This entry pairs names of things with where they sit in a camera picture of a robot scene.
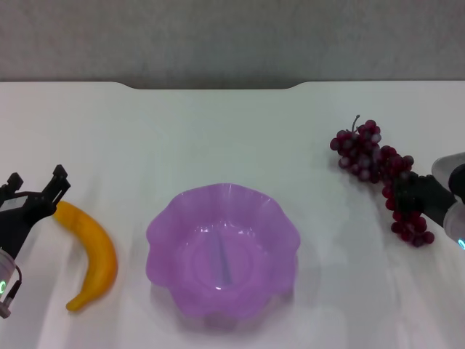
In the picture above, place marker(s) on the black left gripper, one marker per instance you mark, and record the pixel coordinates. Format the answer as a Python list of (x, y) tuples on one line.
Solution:
[(20, 216)]

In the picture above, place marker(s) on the dark red grape bunch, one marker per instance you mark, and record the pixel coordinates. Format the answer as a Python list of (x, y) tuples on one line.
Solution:
[(367, 156)]

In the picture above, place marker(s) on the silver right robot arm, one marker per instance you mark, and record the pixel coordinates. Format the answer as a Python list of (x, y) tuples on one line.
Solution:
[(454, 218)]

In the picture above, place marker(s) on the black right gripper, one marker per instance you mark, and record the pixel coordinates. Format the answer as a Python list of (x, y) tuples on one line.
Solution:
[(434, 198)]

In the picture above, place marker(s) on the yellow banana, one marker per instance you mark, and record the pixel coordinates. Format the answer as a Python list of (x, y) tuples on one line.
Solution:
[(98, 247)]

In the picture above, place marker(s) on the purple wavy plastic plate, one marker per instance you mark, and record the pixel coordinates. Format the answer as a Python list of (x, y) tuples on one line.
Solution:
[(221, 251)]

